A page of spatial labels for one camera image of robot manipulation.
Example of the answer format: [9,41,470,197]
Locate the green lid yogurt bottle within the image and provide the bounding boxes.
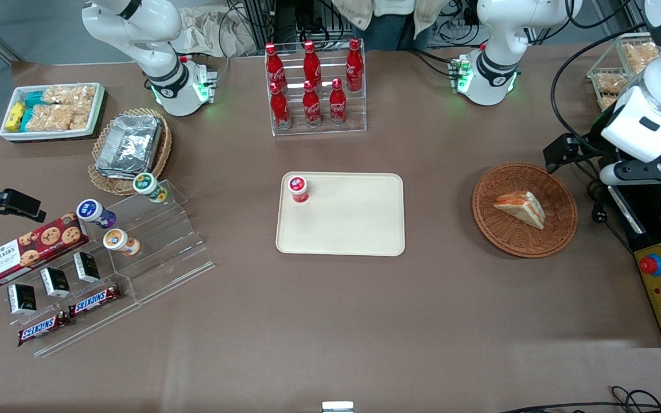
[133,172,169,204]

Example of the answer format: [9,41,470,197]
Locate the black metal frame rack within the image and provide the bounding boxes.
[244,0,338,56]

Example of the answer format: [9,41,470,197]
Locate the orange lid yogurt bottle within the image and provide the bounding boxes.
[103,228,141,256]

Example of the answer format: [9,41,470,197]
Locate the white rectangular snack bin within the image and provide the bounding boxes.
[0,82,107,143]

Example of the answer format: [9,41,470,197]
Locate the small black white box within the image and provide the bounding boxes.
[7,283,37,315]
[73,251,101,284]
[40,267,71,298]

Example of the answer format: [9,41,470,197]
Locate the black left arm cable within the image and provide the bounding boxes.
[551,22,648,157]

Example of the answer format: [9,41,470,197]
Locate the clear acrylic stepped stand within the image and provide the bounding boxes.
[0,179,215,358]

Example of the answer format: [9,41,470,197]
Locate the black floor cable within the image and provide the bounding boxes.
[497,385,661,413]

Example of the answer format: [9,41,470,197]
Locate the red Walkers cookie box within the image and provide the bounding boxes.
[0,212,90,287]

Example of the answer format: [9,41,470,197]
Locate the triangle sandwich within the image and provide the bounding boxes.
[492,190,547,231]

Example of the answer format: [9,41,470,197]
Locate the Snickers chocolate bar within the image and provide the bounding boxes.
[68,284,122,318]
[17,311,71,347]

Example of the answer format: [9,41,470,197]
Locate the red cola bottle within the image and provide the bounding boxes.
[329,78,347,126]
[270,81,292,130]
[302,80,322,127]
[345,38,364,93]
[265,42,287,92]
[302,40,322,88]

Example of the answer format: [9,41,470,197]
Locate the clear rice cracker bag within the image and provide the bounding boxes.
[42,84,97,108]
[25,103,91,132]

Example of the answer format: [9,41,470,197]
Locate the yellow snack packet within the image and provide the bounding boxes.
[6,102,26,132]

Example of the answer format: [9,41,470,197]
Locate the clear acrylic bottle rack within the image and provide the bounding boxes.
[265,38,368,138]

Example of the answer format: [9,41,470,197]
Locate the blue lid yogurt bottle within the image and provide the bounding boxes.
[76,198,117,229]

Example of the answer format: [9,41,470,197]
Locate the tangled black background cables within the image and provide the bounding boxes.
[417,0,483,51]

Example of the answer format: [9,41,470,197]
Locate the beige plastic tray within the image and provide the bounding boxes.
[275,172,406,257]

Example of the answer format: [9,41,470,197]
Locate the oval light wicker basket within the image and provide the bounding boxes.
[88,107,173,197]

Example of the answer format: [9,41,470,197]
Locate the black equipment base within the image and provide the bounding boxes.
[608,182,661,349]

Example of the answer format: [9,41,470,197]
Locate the crumpled beige cloth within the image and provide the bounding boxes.
[178,6,258,59]

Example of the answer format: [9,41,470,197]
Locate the stack of foil trays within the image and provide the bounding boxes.
[95,114,164,180]

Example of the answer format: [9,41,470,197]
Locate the teal snack packet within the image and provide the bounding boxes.
[20,91,45,131]

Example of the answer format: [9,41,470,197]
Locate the round brown wicker basket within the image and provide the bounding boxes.
[472,162,579,259]

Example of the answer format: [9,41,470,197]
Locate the red lid yogurt bottle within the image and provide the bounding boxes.
[287,175,310,205]

